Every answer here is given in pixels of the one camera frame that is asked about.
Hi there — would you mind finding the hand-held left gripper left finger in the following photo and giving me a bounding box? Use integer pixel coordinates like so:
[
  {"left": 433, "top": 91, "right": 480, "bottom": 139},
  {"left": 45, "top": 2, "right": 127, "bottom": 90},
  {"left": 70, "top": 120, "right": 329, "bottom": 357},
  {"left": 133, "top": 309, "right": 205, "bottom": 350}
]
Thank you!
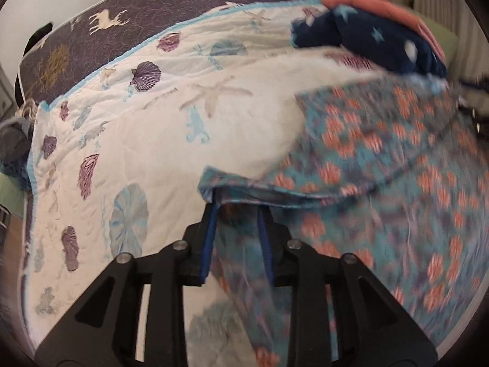
[{"left": 34, "top": 202, "right": 222, "bottom": 367}]

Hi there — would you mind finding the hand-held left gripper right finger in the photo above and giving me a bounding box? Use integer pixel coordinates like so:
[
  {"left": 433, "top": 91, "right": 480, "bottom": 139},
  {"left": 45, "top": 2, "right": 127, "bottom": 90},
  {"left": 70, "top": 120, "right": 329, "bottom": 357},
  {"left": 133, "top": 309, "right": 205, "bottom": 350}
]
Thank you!
[{"left": 257, "top": 206, "right": 438, "bottom": 367}]

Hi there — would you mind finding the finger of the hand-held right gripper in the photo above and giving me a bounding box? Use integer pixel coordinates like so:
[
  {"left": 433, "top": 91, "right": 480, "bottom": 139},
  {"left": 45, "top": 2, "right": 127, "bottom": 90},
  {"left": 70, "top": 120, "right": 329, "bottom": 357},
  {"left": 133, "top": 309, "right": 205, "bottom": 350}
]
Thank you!
[
  {"left": 460, "top": 101, "right": 487, "bottom": 135},
  {"left": 458, "top": 77, "right": 489, "bottom": 95}
]

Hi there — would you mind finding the teal floral shirt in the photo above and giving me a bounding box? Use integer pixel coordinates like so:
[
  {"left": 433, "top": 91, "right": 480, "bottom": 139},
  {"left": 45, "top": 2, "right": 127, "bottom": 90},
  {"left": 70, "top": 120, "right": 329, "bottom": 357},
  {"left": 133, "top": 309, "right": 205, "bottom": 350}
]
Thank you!
[{"left": 191, "top": 72, "right": 489, "bottom": 367}]

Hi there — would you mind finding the pile of grey clothes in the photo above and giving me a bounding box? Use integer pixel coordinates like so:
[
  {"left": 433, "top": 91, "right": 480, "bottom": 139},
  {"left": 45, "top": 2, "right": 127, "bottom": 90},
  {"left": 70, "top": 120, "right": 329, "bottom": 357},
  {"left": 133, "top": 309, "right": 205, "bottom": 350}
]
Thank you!
[{"left": 0, "top": 99, "right": 39, "bottom": 176}]

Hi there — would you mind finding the large green pillow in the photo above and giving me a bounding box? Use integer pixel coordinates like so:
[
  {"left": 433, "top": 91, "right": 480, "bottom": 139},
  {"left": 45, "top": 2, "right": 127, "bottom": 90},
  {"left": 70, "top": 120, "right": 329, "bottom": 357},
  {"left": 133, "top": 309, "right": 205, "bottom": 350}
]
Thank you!
[{"left": 422, "top": 17, "right": 459, "bottom": 71}]

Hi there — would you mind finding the white seashell print quilt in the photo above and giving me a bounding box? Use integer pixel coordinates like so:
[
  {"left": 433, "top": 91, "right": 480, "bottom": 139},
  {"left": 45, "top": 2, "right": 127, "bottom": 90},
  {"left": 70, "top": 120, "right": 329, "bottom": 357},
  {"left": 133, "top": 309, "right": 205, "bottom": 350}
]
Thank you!
[{"left": 21, "top": 0, "right": 386, "bottom": 367}]

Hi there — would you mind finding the pink folded garment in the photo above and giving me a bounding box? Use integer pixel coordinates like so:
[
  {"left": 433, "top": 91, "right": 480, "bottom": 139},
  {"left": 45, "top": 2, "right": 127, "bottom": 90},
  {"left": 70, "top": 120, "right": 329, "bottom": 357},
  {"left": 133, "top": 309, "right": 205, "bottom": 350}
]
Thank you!
[{"left": 321, "top": 0, "right": 447, "bottom": 60}]

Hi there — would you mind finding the navy star print garment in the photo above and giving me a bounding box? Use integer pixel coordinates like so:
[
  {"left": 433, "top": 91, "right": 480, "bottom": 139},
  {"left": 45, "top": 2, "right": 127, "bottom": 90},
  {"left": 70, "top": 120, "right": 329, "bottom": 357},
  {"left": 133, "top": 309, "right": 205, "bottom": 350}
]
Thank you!
[{"left": 289, "top": 4, "right": 448, "bottom": 78}]

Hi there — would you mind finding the small green cushion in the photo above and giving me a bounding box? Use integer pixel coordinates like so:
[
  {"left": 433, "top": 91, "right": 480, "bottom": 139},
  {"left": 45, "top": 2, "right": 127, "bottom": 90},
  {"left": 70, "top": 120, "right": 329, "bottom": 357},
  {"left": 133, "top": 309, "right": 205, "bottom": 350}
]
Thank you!
[{"left": 0, "top": 172, "right": 27, "bottom": 209}]

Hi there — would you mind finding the purple deer print mattress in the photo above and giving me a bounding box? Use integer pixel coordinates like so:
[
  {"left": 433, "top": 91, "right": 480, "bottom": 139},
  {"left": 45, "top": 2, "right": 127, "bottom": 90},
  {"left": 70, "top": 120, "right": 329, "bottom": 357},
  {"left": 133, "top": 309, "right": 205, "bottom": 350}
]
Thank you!
[{"left": 15, "top": 0, "right": 358, "bottom": 102}]

